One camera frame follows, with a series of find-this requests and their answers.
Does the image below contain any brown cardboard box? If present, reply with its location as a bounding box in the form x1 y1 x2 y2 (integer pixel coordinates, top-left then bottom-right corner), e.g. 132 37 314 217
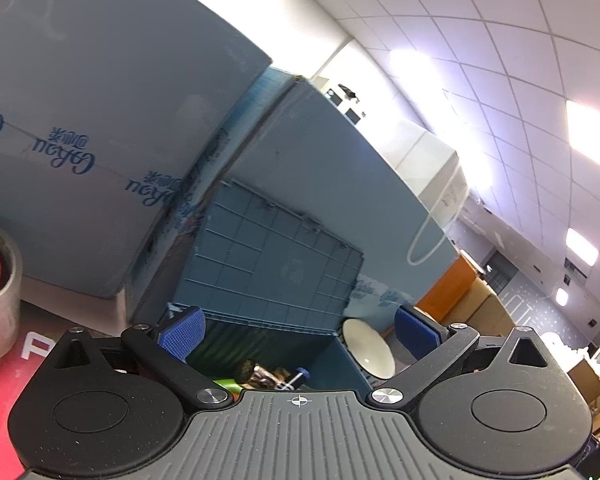
447 279 517 343

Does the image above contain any striped ceramic bowl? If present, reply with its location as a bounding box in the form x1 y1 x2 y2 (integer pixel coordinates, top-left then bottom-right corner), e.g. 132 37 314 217
341 317 397 380

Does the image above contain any white box with handle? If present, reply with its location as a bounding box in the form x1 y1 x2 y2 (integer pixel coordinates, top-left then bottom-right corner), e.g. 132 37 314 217
377 119 471 242

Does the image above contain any blue plastic storage box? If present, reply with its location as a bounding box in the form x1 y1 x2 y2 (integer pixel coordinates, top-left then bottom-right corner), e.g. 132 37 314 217
164 180 377 395

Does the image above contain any clear case with brown knob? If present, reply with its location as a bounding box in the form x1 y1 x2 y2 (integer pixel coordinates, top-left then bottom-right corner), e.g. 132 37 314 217
235 360 287 392

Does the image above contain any blue capped tool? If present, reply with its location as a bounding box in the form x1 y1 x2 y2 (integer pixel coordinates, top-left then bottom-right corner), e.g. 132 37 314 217
277 367 312 392

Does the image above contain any cardboard box with white paper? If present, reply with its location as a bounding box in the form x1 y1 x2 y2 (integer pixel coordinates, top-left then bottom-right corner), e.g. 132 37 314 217
562 340 600 441

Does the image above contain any blue paper bag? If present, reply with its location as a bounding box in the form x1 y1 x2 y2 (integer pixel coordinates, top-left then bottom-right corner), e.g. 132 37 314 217
0 0 302 302
127 76 470 343

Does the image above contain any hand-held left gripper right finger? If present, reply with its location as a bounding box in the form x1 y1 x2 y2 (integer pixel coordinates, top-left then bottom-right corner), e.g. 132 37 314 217
367 306 557 409

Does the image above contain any orange box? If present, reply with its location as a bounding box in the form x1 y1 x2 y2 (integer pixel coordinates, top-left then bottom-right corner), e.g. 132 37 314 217
414 254 487 322

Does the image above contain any green object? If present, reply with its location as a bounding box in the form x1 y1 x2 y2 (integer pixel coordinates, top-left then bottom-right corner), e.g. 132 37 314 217
213 377 244 396

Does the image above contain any grey tape roll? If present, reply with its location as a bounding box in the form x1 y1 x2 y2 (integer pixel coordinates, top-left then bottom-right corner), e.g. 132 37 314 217
0 220 24 363

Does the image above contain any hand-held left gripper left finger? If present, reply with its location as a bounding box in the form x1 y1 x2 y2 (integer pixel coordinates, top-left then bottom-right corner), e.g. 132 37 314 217
42 306 233 409

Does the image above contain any red mat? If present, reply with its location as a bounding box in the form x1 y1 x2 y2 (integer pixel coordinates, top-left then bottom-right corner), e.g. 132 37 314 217
0 300 133 480

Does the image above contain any dark grey door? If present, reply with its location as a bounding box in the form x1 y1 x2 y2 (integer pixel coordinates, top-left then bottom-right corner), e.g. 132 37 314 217
484 251 520 295

